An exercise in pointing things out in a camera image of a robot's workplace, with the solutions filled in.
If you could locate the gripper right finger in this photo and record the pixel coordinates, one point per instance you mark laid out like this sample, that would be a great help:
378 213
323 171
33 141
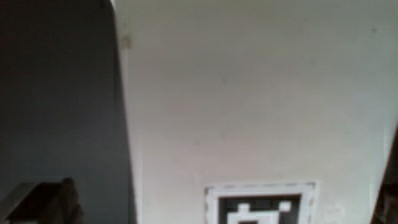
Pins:
387 208

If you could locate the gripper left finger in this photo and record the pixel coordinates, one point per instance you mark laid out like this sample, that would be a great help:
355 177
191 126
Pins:
42 203

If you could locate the white cabinet top block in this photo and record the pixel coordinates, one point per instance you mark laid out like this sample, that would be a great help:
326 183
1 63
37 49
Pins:
261 83

